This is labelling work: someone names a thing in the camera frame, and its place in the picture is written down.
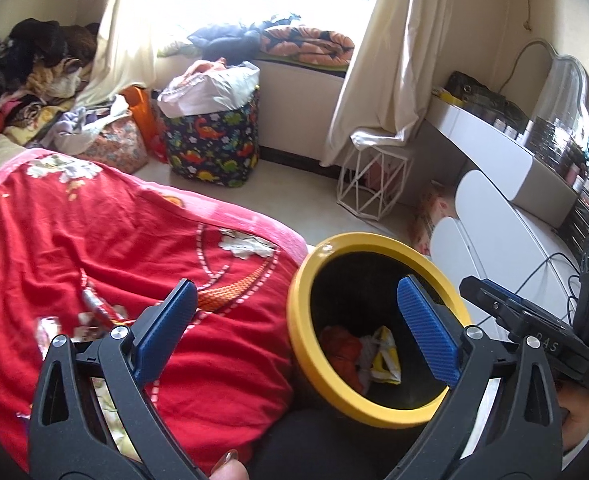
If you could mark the pile of clothes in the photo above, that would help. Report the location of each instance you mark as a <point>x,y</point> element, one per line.
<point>34,50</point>

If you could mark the yellow white snack packet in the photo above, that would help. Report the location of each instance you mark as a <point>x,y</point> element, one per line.
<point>387,360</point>

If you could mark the cream curtain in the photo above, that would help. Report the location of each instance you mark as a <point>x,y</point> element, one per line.
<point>389,60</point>
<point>124,35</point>

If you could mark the red floral blanket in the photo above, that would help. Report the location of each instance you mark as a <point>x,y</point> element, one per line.
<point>49,235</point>

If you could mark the orange bag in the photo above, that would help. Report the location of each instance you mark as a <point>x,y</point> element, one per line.
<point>142,110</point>

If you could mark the white cloth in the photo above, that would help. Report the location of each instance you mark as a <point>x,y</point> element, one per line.
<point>379,138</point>

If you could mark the floral fabric bag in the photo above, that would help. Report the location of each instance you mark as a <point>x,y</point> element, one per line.
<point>119,145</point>

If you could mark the white rounded cabinet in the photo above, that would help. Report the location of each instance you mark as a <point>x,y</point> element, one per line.
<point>494,240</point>

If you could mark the vanity mirror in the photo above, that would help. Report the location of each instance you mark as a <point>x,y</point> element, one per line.
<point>559,110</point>

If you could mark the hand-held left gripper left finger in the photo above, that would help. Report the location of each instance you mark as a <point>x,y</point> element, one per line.
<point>169,325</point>

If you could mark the white plastic bag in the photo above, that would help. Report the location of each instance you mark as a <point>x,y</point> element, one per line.
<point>214,90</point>

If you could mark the orange patterned quilt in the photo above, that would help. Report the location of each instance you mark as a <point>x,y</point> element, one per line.
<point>309,42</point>

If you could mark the dinosaur print storage bag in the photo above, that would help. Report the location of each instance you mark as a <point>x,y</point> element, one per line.
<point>209,145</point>

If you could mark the person's left hand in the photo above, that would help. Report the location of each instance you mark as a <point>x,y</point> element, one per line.
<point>229,470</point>

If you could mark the yellow-rimmed black bin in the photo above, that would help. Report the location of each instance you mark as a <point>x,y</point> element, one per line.
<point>324,260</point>

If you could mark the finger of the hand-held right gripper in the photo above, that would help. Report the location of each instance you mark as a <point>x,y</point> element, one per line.
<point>489,300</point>

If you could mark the black jacket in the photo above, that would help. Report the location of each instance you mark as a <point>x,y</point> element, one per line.
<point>224,37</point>

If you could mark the person's right hand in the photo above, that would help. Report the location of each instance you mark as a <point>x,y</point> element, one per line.
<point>577,415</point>

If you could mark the red plastic bag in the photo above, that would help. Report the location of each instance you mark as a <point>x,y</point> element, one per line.
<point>342,350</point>

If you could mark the black bag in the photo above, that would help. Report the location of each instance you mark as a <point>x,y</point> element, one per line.
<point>474,90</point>

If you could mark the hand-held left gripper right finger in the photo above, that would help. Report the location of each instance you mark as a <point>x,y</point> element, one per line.
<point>427,330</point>

